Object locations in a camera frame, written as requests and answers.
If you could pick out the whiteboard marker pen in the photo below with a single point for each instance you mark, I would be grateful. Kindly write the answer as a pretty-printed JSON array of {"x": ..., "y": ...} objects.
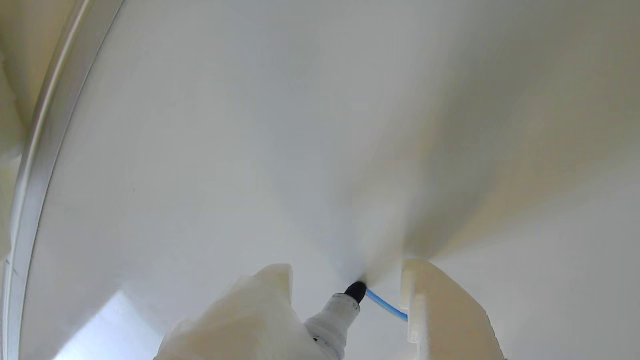
[{"x": 332, "y": 320}]

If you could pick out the large white whiteboard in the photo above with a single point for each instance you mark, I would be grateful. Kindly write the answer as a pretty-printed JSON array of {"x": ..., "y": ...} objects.
[{"x": 300, "y": 125}]

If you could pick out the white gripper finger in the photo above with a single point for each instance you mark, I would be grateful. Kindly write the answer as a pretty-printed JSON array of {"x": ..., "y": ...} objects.
[
  {"x": 450, "y": 320},
  {"x": 240, "y": 320}
]

